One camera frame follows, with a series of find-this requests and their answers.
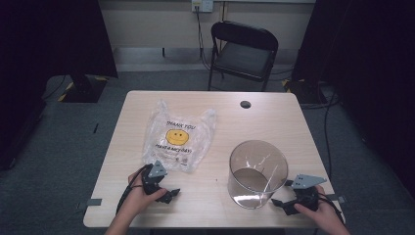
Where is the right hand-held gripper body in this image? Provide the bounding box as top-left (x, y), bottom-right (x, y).
top-left (283, 173), bottom-right (328, 216)

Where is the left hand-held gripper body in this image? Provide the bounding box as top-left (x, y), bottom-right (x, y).
top-left (140, 160), bottom-right (169, 197)

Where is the clear round plastic bin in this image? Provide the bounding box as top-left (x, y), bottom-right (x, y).
top-left (227, 139), bottom-right (290, 210)

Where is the clear plastic bag yellow face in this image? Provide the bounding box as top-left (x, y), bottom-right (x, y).
top-left (141, 99), bottom-right (218, 174)

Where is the person's right hand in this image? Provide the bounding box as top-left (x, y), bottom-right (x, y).
top-left (294, 185), bottom-right (345, 230)

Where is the person's left hand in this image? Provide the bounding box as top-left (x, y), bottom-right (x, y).
top-left (118, 168), bottom-right (168, 220)

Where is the black stand base yellow tape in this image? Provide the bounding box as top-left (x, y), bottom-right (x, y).
top-left (58, 73), bottom-right (109, 104)
top-left (282, 77), bottom-right (327, 106)

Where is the black folding chair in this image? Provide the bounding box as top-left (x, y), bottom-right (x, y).
top-left (207, 20), bottom-right (279, 92)

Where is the black curtain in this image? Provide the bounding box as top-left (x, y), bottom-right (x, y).
top-left (291, 0), bottom-right (415, 190)
top-left (0, 0), bottom-right (119, 170)

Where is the right hand-held gripper cable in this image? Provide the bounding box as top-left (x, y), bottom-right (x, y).
top-left (317, 191), bottom-right (346, 226)

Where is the hand-held gripper cable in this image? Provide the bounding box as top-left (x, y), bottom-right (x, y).
top-left (115, 164), bottom-right (154, 215)
top-left (317, 191), bottom-right (346, 226)

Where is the left hand-held gripper cable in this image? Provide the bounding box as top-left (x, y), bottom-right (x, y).
top-left (115, 164), bottom-right (154, 215)

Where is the black floor cable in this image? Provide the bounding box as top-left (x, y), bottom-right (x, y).
top-left (300, 81), bottom-right (341, 180)

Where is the black cable from wall socket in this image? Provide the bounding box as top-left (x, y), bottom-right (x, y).
top-left (194, 5), bottom-right (213, 72)

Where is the white wall socket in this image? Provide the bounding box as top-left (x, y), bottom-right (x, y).
top-left (191, 0), bottom-right (214, 14)

